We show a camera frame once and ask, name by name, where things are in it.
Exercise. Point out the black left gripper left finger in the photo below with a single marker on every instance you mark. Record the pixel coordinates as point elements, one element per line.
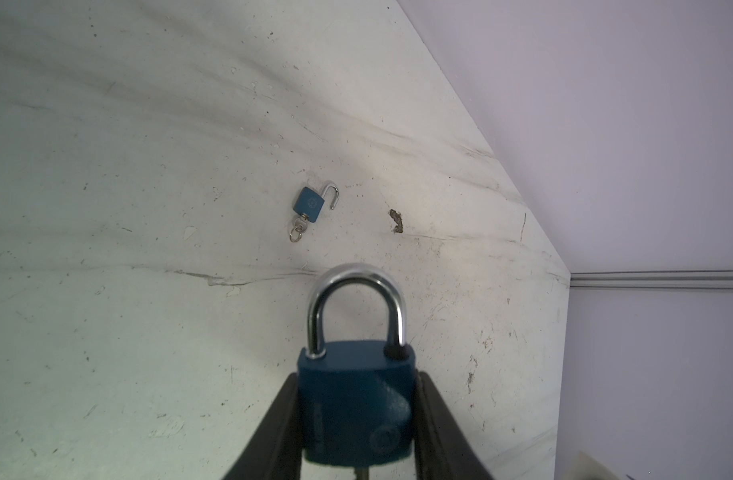
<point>275,449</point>

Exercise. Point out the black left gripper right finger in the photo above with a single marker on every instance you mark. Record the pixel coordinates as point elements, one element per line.
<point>441,450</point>

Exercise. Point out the large blue padlock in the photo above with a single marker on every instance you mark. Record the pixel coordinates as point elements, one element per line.
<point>356,395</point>

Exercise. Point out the small padlock key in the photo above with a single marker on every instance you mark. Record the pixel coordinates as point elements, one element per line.
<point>299,227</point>

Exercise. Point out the small blue padlock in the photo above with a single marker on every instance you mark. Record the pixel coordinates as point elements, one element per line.
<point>310,202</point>

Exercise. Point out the aluminium frame profiles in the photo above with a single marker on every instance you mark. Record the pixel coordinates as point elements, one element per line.
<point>720,280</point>

